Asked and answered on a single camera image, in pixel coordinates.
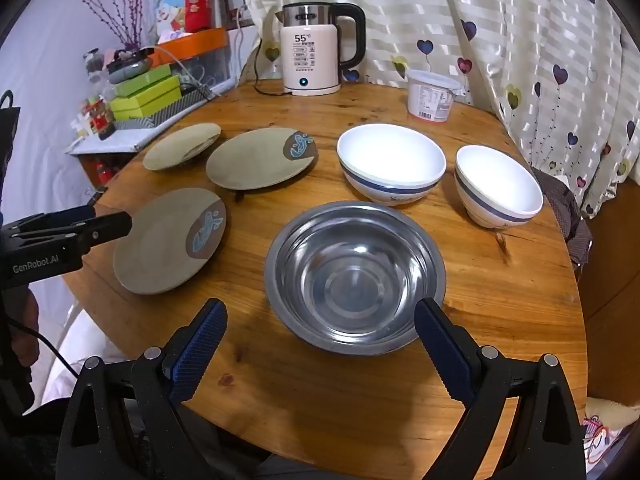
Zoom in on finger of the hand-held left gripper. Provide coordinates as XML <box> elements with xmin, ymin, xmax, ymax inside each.
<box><xmin>10</xmin><ymin>205</ymin><xmax>97</xmax><ymax>238</ymax></box>
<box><xmin>80</xmin><ymin>211</ymin><xmax>133</xmax><ymax>256</ymax></box>

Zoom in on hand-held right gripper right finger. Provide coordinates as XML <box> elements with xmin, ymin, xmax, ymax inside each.
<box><xmin>413</xmin><ymin>297</ymin><xmax>586</xmax><ymax>480</ymax></box>

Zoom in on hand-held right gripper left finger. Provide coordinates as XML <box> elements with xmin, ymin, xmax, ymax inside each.
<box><xmin>55</xmin><ymin>298</ymin><xmax>228</xmax><ymax>480</ymax></box>

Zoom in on stainless steel bowl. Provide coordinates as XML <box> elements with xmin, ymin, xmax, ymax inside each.
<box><xmin>265</xmin><ymin>201</ymin><xmax>447</xmax><ymax>356</ymax></box>

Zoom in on small white blue-striped bowl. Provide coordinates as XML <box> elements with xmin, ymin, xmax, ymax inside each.
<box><xmin>454</xmin><ymin>145</ymin><xmax>544</xmax><ymax>229</ymax></box>

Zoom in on large white blue-striped bowl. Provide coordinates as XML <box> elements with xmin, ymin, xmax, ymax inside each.
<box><xmin>336</xmin><ymin>123</ymin><xmax>447</xmax><ymax>207</ymax></box>

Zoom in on white shelf board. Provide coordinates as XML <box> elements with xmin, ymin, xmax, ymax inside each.
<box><xmin>65</xmin><ymin>130</ymin><xmax>151</xmax><ymax>156</ymax></box>

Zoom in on small red jars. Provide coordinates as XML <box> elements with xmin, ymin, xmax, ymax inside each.
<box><xmin>75</xmin><ymin>97</ymin><xmax>116</xmax><ymax>138</ymax></box>

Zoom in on chevron patterned tray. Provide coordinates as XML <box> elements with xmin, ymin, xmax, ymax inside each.
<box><xmin>112</xmin><ymin>85</ymin><xmax>211</xmax><ymax>133</ymax></box>

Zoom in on green box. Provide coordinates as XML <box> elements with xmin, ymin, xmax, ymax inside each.
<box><xmin>114</xmin><ymin>71</ymin><xmax>182</xmax><ymax>98</ymax></box>
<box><xmin>109</xmin><ymin>90</ymin><xmax>183</xmax><ymax>121</ymax></box>

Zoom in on glass jar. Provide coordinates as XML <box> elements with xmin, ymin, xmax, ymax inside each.
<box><xmin>82</xmin><ymin>49</ymin><xmax>106</xmax><ymax>83</ymax></box>

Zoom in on grey dish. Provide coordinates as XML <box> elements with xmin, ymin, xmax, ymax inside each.
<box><xmin>107</xmin><ymin>52</ymin><xmax>153</xmax><ymax>83</ymax></box>

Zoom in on dark cloth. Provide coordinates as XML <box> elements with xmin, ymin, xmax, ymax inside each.
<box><xmin>532</xmin><ymin>167</ymin><xmax>593</xmax><ymax>266</ymax></box>

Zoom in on wooden cabinet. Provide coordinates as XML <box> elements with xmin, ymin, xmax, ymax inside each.
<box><xmin>575</xmin><ymin>180</ymin><xmax>640</xmax><ymax>406</ymax></box>

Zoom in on white pink shoe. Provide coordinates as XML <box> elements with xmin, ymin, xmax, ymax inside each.
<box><xmin>582</xmin><ymin>397</ymin><xmax>640</xmax><ymax>471</ymax></box>

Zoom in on orange-lid clear storage box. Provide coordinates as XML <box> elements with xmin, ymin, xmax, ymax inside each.
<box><xmin>150</xmin><ymin>27</ymin><xmax>241</xmax><ymax>92</ymax></box>

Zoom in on purple flower branches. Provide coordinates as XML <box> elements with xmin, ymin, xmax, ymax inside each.
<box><xmin>60</xmin><ymin>0</ymin><xmax>151</xmax><ymax>51</ymax></box>

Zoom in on white plastic tub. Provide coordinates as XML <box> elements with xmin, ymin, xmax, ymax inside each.
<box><xmin>406</xmin><ymin>70</ymin><xmax>465</xmax><ymax>123</ymax></box>

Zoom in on cream electric kettle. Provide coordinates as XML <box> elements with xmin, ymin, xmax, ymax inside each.
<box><xmin>276</xmin><ymin>2</ymin><xmax>367</xmax><ymax>97</ymax></box>

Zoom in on heart print curtain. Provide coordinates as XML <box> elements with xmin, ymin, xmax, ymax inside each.
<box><xmin>235</xmin><ymin>0</ymin><xmax>640</xmax><ymax>218</ymax></box>

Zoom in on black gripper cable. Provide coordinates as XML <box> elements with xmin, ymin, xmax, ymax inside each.
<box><xmin>7</xmin><ymin>322</ymin><xmax>81</xmax><ymax>378</ymax></box>

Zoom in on white cable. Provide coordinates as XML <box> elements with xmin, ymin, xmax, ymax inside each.
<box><xmin>152</xmin><ymin>45</ymin><xmax>221</xmax><ymax>98</ymax></box>

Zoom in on black kettle cable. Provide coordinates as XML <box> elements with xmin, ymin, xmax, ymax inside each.
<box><xmin>252</xmin><ymin>35</ymin><xmax>296</xmax><ymax>97</ymax></box>

